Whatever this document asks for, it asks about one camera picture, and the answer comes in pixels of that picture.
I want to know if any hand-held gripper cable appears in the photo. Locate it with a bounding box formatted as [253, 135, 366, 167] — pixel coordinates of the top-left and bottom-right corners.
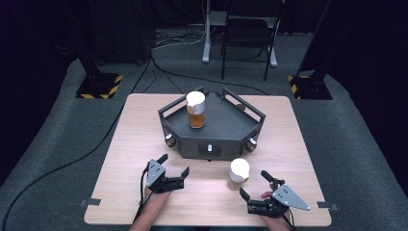
[281, 208, 297, 231]
[133, 162, 152, 223]

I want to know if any beige-filled jar with white lid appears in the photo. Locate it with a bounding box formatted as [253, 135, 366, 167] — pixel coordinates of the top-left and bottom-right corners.
[226, 158, 251, 192]

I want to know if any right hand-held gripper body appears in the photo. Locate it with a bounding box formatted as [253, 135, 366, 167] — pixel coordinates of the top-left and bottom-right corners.
[247, 179, 312, 219]

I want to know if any person's right hand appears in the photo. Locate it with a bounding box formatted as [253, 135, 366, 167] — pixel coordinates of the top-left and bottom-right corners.
[259, 191, 293, 228]

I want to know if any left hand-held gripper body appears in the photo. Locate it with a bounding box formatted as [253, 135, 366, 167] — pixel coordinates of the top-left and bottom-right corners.
[146, 159, 186, 194]

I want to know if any grey hexagonal tray device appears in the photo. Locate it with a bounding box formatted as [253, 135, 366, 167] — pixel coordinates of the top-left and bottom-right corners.
[157, 86, 267, 162]

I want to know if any right hand-held gripper cable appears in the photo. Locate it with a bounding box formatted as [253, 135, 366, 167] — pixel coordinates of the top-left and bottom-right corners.
[281, 208, 297, 231]

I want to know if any left hand-held gripper cable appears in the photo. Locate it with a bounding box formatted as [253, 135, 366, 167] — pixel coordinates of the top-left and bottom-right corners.
[133, 162, 152, 223]

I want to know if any thin black floor cable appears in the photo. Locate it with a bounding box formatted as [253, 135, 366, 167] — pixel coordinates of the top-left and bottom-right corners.
[149, 56, 269, 96]

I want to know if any long black floor cable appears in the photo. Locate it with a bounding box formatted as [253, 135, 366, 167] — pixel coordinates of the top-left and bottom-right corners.
[0, 54, 153, 230]

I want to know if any amber-filled jar with white lid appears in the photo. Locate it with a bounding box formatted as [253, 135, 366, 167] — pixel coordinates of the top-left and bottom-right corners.
[186, 90, 207, 129]

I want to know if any white standing desk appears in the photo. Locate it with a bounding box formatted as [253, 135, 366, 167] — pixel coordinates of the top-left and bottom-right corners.
[201, 0, 279, 68]

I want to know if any person's left hand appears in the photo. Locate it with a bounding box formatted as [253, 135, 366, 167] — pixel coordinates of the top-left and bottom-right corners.
[143, 187, 173, 206]

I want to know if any black stand with striped base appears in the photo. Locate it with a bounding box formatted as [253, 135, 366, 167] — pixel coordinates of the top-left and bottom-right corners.
[287, 0, 333, 101]
[75, 0, 124, 100]

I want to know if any black chair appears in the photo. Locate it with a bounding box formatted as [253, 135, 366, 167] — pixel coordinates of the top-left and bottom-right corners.
[220, 13, 277, 82]

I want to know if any bundle of white floor cables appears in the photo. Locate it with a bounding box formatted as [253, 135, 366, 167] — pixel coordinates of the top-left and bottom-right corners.
[151, 27, 207, 52]

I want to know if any grey tape strip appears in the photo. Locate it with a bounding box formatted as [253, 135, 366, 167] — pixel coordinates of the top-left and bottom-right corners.
[79, 197, 102, 207]
[317, 200, 340, 212]

